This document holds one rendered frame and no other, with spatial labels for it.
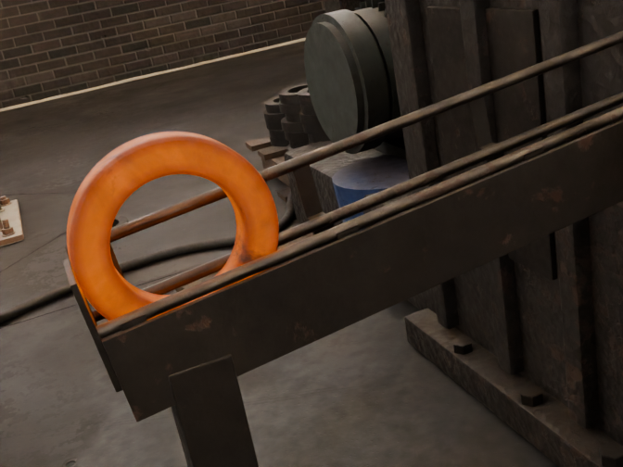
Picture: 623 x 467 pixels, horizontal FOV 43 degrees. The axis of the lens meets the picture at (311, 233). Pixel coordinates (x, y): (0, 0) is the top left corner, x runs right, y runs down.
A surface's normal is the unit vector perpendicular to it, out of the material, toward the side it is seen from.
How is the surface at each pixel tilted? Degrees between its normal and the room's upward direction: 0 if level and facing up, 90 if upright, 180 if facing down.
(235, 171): 90
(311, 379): 0
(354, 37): 45
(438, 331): 0
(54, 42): 90
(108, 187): 90
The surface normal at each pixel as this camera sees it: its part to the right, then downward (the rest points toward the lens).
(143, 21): 0.36, 0.27
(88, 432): -0.18, -0.92
